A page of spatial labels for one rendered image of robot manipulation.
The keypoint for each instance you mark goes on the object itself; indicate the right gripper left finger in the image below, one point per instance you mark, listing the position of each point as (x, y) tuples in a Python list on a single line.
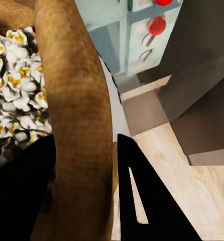
[(23, 183)]

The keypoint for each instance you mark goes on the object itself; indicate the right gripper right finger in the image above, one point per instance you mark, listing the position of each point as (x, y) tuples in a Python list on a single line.
[(166, 220)]

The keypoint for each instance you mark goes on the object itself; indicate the fridge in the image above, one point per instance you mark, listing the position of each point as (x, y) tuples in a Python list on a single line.
[(200, 129)]

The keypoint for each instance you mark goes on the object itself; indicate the popcorn bag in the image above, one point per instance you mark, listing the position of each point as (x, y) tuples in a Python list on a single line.
[(86, 115)]

